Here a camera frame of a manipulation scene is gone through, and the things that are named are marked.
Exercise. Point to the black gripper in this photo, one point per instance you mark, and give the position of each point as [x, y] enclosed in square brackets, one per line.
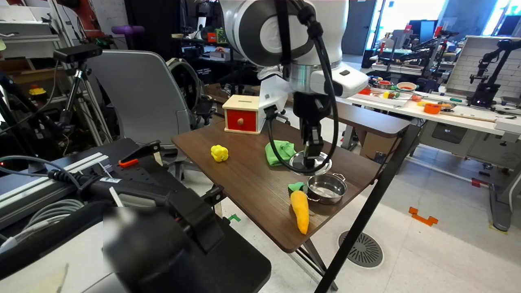
[312, 107]

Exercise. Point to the round metal pot lid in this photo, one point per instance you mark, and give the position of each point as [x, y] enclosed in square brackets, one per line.
[312, 164]

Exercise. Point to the small black robot arm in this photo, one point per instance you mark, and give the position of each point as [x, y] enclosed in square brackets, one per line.
[487, 71]

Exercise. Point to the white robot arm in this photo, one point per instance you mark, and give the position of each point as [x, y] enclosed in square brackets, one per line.
[297, 45]

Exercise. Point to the small metal pot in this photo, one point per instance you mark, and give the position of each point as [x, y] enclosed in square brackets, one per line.
[328, 187]

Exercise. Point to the green cloth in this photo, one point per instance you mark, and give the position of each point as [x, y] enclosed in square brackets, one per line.
[279, 151]

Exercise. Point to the cream wooden box red drawer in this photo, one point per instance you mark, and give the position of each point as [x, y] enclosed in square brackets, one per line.
[243, 113]

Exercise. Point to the dark wooden folding table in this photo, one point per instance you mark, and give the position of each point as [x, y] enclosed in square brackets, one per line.
[263, 192]

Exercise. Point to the yellow toy corn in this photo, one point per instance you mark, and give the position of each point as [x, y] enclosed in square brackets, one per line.
[300, 206]

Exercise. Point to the yellow toy block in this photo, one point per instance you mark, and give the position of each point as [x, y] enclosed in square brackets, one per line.
[219, 153]

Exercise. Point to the grey office chair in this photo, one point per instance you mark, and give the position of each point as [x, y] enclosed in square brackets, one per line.
[147, 99]

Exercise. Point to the white cluttered work table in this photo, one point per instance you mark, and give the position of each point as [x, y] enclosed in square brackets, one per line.
[466, 131]

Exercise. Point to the black camera on tripod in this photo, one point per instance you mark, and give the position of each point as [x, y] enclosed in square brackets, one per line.
[82, 94]

